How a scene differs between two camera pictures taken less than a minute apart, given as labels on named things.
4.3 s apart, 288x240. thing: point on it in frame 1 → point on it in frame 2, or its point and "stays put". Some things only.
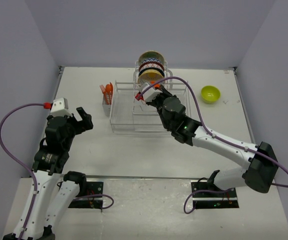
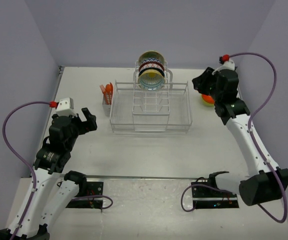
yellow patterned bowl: x=149 y=75 stays put
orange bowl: x=157 y=86 → x=208 y=98
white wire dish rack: x=129 y=116 stays put
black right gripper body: x=158 y=103 → x=212 y=82
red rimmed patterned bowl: x=151 y=64 stays put
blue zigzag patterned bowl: x=151 y=56 stays put
